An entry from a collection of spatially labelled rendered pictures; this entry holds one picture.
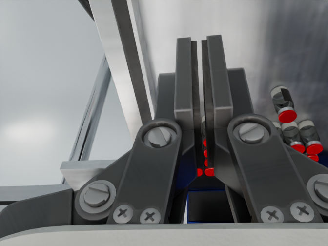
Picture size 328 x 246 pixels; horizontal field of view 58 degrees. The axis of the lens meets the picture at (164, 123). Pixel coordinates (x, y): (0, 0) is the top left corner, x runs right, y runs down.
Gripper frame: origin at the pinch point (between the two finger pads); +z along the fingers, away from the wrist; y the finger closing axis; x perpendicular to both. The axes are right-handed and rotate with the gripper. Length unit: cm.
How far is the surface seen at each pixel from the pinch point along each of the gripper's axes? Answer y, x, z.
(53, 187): -32, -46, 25
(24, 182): -136, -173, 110
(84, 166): -21.3, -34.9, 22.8
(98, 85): -32, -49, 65
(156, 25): -4.3, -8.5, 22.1
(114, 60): -10.1, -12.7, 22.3
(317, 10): 12.3, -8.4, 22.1
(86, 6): -41, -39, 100
